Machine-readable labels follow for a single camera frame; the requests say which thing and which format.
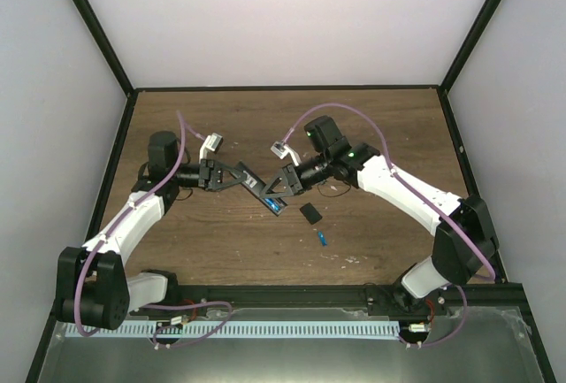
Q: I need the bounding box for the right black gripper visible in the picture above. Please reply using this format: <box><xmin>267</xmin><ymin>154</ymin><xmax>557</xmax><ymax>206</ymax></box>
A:
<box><xmin>262</xmin><ymin>152</ymin><xmax>332</xmax><ymax>198</ymax></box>

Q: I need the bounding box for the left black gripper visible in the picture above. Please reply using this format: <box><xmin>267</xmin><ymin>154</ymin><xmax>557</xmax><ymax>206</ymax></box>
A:
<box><xmin>172</xmin><ymin>160</ymin><xmax>248</xmax><ymax>192</ymax></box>

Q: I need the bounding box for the blue battery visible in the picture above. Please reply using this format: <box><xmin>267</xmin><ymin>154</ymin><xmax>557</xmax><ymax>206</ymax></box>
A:
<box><xmin>317</xmin><ymin>231</ymin><xmax>328</xmax><ymax>247</ymax></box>
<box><xmin>264</xmin><ymin>198</ymin><xmax>286</xmax><ymax>215</ymax></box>

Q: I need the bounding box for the black remote control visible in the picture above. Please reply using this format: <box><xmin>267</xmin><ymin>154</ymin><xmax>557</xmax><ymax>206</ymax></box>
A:
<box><xmin>235</xmin><ymin>161</ymin><xmax>287</xmax><ymax>217</ymax></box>

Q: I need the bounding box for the black battery cover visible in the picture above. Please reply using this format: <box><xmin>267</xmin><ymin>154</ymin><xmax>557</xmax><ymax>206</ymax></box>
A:
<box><xmin>299</xmin><ymin>203</ymin><xmax>322</xmax><ymax>225</ymax></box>

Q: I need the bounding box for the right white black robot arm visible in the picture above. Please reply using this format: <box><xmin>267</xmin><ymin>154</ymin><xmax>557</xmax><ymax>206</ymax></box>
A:
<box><xmin>261</xmin><ymin>116</ymin><xmax>499</xmax><ymax>315</ymax></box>

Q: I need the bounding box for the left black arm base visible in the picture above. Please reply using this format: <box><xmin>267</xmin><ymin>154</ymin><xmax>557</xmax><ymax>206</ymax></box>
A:
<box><xmin>128</xmin><ymin>275</ymin><xmax>202</xmax><ymax>312</ymax></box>

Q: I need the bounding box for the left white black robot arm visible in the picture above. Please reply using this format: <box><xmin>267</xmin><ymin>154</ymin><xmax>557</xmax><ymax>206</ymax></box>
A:
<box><xmin>55</xmin><ymin>131</ymin><xmax>245</xmax><ymax>337</ymax></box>

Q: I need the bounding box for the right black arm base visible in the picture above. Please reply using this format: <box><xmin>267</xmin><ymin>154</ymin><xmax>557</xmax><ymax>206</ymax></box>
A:
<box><xmin>364</xmin><ymin>274</ymin><xmax>445</xmax><ymax>318</ymax></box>

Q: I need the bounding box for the grey metal front plate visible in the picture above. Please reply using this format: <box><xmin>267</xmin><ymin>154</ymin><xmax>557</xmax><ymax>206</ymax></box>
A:
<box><xmin>41</xmin><ymin>307</ymin><xmax>543</xmax><ymax>382</ymax></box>

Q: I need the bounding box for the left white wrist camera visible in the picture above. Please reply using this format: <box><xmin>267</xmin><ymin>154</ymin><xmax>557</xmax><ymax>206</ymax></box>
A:
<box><xmin>199</xmin><ymin>133</ymin><xmax>224</xmax><ymax>160</ymax></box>

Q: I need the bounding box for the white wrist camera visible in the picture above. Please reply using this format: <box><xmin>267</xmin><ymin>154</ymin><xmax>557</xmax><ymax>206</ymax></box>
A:
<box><xmin>199</xmin><ymin>133</ymin><xmax>224</xmax><ymax>160</ymax></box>
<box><xmin>271</xmin><ymin>141</ymin><xmax>302</xmax><ymax>166</ymax></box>

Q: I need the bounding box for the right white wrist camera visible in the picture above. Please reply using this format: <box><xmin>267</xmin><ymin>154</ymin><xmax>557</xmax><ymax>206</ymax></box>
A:
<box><xmin>271</xmin><ymin>141</ymin><xmax>302</xmax><ymax>166</ymax></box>

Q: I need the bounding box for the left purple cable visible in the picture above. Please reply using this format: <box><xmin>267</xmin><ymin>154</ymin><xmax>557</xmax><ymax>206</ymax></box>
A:
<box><xmin>75</xmin><ymin>110</ymin><xmax>233</xmax><ymax>350</ymax></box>

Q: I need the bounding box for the purple cable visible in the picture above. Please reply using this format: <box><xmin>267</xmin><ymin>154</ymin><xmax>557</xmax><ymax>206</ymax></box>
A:
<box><xmin>75</xmin><ymin>110</ymin><xmax>233</xmax><ymax>350</ymax></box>
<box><xmin>282</xmin><ymin>103</ymin><xmax>496</xmax><ymax>349</ymax></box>

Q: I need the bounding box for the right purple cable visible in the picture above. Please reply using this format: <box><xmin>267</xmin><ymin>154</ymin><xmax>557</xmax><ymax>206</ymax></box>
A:
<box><xmin>282</xmin><ymin>103</ymin><xmax>496</xmax><ymax>349</ymax></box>

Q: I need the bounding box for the light blue slotted cable duct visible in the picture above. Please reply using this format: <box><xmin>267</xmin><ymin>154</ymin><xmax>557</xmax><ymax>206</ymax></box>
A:
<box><xmin>65</xmin><ymin>320</ymin><xmax>399</xmax><ymax>340</ymax></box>

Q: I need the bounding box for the black aluminium frame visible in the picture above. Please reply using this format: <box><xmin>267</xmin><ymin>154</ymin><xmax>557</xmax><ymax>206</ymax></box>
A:
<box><xmin>26</xmin><ymin>0</ymin><xmax>555</xmax><ymax>382</ymax></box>

